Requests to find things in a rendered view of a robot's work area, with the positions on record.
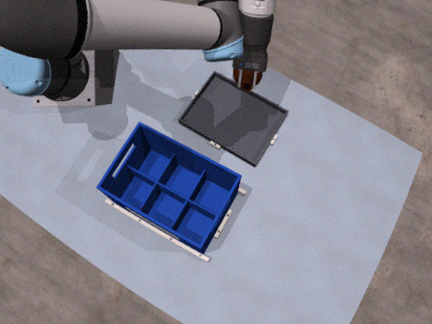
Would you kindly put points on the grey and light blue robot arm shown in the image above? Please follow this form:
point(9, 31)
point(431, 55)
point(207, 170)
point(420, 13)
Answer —
point(52, 30)

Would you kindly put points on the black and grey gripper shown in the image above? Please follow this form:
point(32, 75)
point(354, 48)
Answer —
point(256, 24)

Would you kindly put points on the blue plastic crate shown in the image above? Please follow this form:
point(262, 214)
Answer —
point(141, 181)

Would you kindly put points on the brown bottle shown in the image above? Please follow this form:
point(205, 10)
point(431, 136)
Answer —
point(247, 81)

